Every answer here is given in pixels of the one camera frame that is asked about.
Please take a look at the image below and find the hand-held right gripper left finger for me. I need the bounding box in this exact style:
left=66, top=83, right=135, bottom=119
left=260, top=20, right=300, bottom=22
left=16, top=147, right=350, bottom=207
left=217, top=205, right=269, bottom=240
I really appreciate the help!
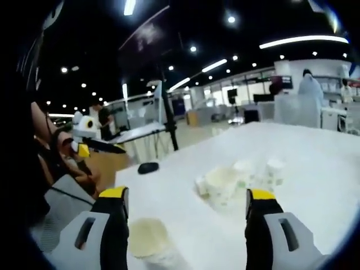
left=50, top=185, right=131, bottom=270

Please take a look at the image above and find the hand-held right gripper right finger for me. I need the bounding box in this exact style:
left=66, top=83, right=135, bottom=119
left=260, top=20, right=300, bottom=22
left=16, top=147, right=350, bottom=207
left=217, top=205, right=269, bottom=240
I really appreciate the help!
left=244, top=187, right=331, bottom=270

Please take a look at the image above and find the blue cabinet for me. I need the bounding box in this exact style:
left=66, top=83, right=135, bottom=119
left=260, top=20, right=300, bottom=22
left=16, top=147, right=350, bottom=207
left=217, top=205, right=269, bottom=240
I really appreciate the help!
left=172, top=98, right=185, bottom=116

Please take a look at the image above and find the brown cardboard box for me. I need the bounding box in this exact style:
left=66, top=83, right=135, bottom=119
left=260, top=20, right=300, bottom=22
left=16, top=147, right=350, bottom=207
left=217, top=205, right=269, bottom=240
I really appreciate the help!
left=84, top=151, right=133, bottom=195

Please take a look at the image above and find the frosted partition panel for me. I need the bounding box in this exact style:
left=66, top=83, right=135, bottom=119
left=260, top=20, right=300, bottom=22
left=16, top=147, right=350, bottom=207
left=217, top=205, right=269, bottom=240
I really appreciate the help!
left=274, top=94, right=321, bottom=127

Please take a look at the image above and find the black tripod stand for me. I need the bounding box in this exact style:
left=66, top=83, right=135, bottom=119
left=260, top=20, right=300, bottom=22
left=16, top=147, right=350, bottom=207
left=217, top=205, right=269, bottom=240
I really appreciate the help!
left=160, top=64, right=179, bottom=151

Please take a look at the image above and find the white side table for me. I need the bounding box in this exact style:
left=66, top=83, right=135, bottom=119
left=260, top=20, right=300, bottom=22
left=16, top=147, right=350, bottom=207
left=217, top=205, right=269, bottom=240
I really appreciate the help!
left=108, top=122, right=167, bottom=164

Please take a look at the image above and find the dark wall screen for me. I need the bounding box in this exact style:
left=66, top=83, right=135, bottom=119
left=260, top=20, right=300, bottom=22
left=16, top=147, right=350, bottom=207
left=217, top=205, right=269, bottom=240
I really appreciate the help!
left=277, top=74, right=293, bottom=89

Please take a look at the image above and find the small brown cabinet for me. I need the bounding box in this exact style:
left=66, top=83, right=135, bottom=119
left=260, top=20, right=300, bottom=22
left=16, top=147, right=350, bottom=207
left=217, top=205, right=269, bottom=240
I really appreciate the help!
left=186, top=110, right=199, bottom=126

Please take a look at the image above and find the curved ceiling light strip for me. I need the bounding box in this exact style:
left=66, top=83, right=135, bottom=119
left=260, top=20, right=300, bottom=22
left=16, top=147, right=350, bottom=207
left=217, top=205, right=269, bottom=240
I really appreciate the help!
left=258, top=35, right=349, bottom=50

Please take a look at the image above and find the black cable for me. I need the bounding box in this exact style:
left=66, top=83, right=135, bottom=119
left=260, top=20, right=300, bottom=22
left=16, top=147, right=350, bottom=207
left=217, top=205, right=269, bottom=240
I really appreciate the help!
left=43, top=111, right=96, bottom=205

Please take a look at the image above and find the white paper cup green print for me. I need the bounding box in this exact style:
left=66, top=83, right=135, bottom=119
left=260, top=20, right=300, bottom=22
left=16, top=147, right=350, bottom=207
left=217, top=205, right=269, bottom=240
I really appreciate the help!
left=128, top=218, right=181, bottom=270

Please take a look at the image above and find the black computer mouse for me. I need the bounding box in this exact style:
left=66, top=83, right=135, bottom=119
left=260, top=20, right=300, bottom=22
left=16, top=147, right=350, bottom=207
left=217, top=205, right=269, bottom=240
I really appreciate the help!
left=137, top=162, right=160, bottom=174

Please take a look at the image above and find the black box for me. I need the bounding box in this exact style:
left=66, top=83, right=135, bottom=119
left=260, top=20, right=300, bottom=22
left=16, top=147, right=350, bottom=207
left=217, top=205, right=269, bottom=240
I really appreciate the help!
left=244, top=110, right=261, bottom=124

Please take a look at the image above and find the dark hanging banner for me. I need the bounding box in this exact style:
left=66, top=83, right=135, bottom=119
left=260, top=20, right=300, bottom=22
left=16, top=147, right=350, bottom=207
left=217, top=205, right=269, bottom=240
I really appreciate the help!
left=118, top=5, right=181, bottom=71

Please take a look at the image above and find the pile of paper cups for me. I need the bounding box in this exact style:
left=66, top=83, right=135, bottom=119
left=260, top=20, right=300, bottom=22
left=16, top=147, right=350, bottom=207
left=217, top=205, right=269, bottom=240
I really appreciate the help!
left=195, top=159, right=285, bottom=212

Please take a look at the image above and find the person's black shirt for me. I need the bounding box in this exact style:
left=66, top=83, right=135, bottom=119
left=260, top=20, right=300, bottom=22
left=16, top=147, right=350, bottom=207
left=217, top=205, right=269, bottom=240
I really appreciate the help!
left=16, top=134, right=51, bottom=226

